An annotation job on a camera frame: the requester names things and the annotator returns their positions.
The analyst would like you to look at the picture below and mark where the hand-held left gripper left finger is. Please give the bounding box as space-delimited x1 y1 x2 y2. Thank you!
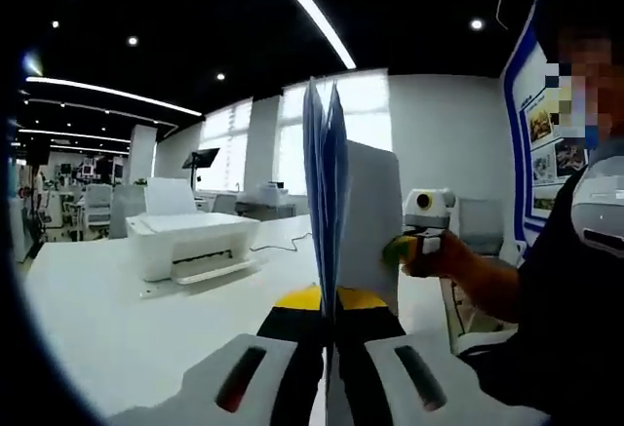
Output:
106 284 328 426

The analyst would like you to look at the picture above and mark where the black studio light on stand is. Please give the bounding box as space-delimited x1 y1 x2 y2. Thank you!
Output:
181 147 220 193

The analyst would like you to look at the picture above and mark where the black printer cable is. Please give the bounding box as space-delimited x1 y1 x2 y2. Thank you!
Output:
251 231 313 254

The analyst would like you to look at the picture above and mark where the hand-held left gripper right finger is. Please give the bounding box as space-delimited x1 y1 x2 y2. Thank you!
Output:
334 287 548 426

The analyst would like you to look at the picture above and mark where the white printer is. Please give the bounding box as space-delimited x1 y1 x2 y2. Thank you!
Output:
125 176 262 286

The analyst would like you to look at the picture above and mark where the blue framed wall poster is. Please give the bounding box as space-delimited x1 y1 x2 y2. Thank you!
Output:
499 0 591 248

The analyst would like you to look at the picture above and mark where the grey office chair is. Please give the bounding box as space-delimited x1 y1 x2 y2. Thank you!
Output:
457 199 503 256

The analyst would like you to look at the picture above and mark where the grey office printer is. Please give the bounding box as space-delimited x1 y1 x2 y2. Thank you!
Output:
236 180 296 217

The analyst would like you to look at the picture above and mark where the straight ceiling light strip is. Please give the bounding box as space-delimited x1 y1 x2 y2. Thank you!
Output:
255 0 357 70

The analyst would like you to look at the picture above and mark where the white paper sheet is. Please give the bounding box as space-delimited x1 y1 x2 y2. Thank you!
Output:
301 77 404 426

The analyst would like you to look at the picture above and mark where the curved ceiling light strip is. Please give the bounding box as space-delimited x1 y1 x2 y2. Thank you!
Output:
26 76 204 118

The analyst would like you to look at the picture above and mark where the person's right hand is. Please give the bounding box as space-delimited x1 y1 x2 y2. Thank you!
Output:
399 230 473 281

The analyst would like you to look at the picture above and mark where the person in black shirt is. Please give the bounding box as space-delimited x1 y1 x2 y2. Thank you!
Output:
457 162 624 426

